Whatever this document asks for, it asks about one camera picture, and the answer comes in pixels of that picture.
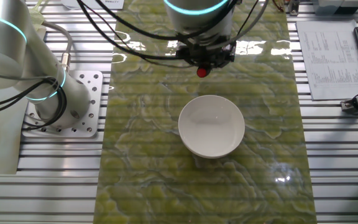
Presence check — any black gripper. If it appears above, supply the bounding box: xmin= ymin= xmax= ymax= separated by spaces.
xmin=175 ymin=36 xmax=237 ymax=70

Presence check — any black ladle with red ring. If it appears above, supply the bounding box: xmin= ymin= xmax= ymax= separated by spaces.
xmin=196 ymin=63 xmax=212 ymax=78

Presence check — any white bowl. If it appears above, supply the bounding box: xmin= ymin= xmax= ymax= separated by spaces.
xmin=178 ymin=95 xmax=246 ymax=159

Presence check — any green marble pattern mat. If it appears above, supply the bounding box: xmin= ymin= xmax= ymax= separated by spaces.
xmin=93 ymin=0 xmax=318 ymax=224

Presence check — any printed table paper sheet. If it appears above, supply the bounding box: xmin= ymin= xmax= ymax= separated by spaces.
xmin=296 ymin=19 xmax=358 ymax=101

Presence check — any grey metal block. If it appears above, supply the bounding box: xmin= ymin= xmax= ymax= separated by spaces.
xmin=312 ymin=0 xmax=358 ymax=16

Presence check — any yellow-green fly swatter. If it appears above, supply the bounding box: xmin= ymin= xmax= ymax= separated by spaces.
xmin=29 ymin=0 xmax=48 ymax=29

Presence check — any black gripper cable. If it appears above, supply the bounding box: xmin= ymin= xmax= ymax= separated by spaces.
xmin=75 ymin=0 xmax=260 ymax=68

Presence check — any small metal bracket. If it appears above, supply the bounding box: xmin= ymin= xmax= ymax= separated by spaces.
xmin=286 ymin=0 xmax=301 ymax=17

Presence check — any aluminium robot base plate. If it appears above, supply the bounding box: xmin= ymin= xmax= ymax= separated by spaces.
xmin=22 ymin=70 xmax=104 ymax=139

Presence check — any grey robot hose with connector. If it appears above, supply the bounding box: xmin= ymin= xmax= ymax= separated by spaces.
xmin=40 ymin=20 xmax=74 ymax=72

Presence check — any black cable bundle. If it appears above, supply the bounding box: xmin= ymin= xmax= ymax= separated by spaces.
xmin=0 ymin=77 xmax=68 ymax=133

